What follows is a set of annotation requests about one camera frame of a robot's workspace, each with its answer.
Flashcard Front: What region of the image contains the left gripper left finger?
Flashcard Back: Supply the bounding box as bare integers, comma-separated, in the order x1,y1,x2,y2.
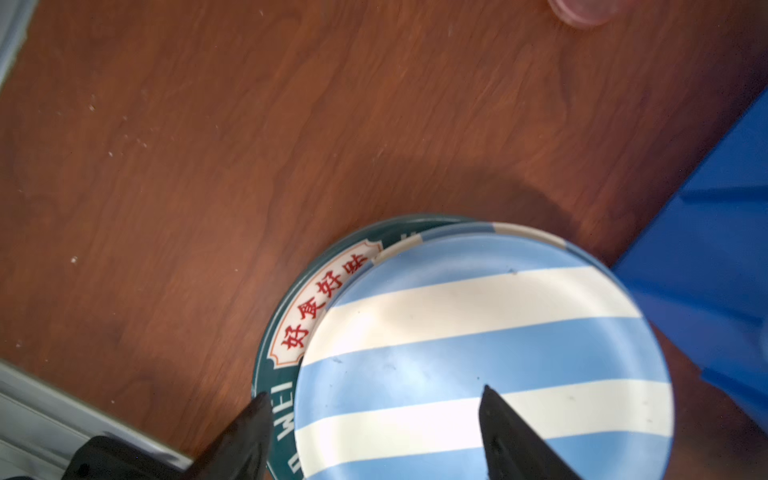
180,392,274,480

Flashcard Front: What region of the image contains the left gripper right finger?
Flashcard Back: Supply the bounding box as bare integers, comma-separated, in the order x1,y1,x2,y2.
478,385,581,480

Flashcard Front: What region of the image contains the green rimmed white plate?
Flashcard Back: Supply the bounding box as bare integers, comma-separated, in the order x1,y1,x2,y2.
251,214,468,479

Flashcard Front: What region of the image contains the blue white striped plate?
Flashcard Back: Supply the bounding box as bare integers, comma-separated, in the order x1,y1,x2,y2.
294,224,674,479

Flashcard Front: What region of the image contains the blue plastic bin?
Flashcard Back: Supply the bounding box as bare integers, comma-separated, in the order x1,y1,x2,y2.
613,93,767,429

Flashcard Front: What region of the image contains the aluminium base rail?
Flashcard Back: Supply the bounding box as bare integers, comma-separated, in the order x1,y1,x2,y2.
1,361,192,479

